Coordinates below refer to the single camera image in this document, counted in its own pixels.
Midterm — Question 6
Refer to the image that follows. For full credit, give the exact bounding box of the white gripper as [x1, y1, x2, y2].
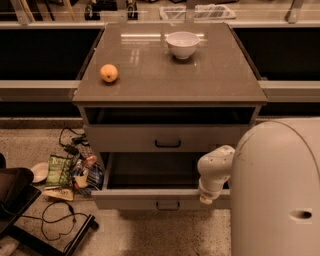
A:
[198, 178, 225, 205]

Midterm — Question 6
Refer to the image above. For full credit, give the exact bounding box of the grey drawer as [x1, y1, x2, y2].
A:
[84, 124, 249, 153]
[92, 149, 233, 211]

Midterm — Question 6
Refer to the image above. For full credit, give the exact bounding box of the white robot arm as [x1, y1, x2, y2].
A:
[197, 117, 320, 256]

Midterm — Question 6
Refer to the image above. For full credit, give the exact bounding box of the grey top drawer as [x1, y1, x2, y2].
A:
[84, 124, 249, 153]

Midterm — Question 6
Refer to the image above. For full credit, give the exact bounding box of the grey drawer cabinet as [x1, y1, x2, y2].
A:
[71, 22, 269, 158]

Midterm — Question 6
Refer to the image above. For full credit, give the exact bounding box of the blue snack packet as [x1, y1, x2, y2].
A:
[79, 164, 104, 195]

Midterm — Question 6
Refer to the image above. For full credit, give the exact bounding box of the tan packet on floor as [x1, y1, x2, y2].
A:
[42, 188, 74, 201]

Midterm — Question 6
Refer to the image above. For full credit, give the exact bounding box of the green chip bag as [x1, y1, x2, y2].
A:
[45, 155, 73, 188]

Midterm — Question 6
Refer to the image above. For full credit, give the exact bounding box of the white bowl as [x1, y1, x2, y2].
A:
[166, 31, 200, 59]

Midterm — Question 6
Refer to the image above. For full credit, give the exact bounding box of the orange fruit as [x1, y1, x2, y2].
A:
[100, 64, 118, 83]

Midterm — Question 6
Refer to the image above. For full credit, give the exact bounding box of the white plate on floor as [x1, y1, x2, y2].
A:
[31, 162, 49, 183]

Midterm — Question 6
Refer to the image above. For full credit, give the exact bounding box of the black chair base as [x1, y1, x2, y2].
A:
[0, 154, 99, 256]

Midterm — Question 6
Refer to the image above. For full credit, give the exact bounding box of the black cable on floor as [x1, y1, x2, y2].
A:
[21, 200, 90, 242]

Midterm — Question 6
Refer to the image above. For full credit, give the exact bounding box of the black power adapter cable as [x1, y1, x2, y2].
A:
[58, 127, 91, 157]

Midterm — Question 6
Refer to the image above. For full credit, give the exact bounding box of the white wire basket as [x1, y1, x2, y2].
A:
[159, 4, 236, 20]

